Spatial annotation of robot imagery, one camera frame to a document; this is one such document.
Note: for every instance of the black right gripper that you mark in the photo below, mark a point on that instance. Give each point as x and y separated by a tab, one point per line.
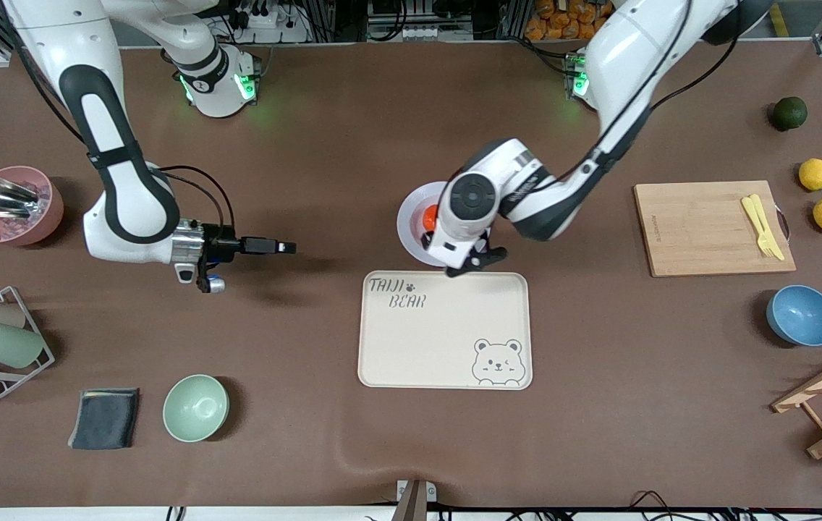
223	244

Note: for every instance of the lavender round plate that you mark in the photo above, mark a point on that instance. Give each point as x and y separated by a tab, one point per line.
411	217

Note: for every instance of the orange mandarin fruit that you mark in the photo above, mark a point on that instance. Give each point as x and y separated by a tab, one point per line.
431	215

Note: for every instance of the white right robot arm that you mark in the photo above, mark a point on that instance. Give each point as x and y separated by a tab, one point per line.
136	210

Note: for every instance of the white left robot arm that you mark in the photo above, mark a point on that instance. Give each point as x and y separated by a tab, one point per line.
621	58

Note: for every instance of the brown table cover mat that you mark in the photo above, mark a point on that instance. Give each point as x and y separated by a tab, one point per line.
310	362

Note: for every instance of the mint green bowl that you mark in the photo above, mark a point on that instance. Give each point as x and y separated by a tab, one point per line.
195	408

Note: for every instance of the cream tray with bear print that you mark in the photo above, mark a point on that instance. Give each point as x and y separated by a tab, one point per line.
418	347

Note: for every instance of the white power strip with plugs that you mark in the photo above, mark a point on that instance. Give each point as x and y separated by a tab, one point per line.
273	32

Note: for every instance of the dark grey folded cloth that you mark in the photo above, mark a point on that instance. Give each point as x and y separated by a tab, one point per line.
104	420

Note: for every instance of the pink bowl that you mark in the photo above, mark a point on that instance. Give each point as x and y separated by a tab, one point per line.
13	231

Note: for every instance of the mint green cup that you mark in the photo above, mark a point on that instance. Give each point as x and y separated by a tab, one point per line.
6	344

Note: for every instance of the metal table edge clamp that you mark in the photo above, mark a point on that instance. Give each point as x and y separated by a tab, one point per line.
414	499

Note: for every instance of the wooden cutting board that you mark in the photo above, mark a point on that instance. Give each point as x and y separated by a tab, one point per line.
700	231

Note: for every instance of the yellow plastic knife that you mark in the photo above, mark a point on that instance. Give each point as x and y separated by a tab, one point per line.
770	230

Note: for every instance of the dark green round fruit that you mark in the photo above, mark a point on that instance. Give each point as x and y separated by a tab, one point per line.
789	113

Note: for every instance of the blue bowl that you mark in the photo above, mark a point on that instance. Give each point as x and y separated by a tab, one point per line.
803	315

